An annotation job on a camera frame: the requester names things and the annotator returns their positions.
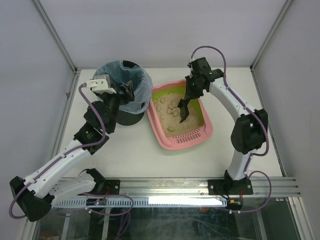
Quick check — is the aluminium frame post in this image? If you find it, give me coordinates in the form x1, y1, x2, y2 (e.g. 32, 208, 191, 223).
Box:
250, 0, 295, 72
31, 0, 78, 74

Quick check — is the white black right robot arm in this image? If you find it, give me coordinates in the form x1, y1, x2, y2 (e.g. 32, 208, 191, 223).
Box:
178, 57, 269, 198

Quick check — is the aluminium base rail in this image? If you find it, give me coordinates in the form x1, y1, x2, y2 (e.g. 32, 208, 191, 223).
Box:
31, 176, 298, 201

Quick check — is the black slotted litter scoop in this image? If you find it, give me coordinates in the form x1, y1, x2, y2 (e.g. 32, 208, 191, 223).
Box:
177, 97, 191, 123

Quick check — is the black trash bin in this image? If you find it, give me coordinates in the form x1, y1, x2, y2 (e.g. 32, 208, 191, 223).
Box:
116, 60, 152, 126

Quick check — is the left aluminium frame post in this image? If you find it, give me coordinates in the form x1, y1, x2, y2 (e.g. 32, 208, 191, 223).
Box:
31, 0, 78, 74

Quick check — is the right aluminium frame post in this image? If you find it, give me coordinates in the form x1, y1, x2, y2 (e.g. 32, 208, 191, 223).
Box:
250, 0, 295, 72

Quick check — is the blue plastic bin liner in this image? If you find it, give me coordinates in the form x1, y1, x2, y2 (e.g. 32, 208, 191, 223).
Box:
94, 60, 153, 115

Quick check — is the beige cat litter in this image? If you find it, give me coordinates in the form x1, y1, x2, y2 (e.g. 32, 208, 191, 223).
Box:
153, 92, 203, 137

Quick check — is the pink green litter box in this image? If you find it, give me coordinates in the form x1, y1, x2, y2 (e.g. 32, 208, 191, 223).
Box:
147, 79, 214, 151

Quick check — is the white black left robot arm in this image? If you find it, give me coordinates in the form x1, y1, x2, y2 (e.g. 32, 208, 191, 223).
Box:
8, 78, 135, 222

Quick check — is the white slotted cable duct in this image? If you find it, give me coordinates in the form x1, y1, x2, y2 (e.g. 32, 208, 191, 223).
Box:
55, 196, 227, 209

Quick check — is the litter clump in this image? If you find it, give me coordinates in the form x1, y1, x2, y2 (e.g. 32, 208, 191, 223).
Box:
167, 126, 175, 132

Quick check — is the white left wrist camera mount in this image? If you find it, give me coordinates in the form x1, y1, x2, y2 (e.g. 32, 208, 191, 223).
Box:
85, 74, 117, 94

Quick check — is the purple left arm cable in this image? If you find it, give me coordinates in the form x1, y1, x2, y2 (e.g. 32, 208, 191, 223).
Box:
9, 83, 110, 220

